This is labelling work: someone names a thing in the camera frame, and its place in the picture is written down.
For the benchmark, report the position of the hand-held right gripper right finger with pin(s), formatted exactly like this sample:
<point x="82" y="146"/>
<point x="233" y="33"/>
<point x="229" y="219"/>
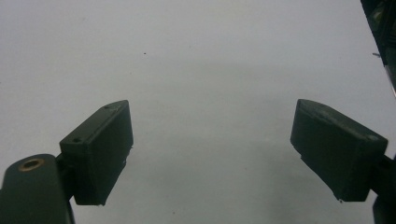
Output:
<point x="336" y="149"/>

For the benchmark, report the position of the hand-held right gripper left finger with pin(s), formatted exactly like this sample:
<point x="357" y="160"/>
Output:
<point x="96" y="152"/>

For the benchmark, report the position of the dark equipment beside table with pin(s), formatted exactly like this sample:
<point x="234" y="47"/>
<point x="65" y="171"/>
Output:
<point x="383" y="34"/>

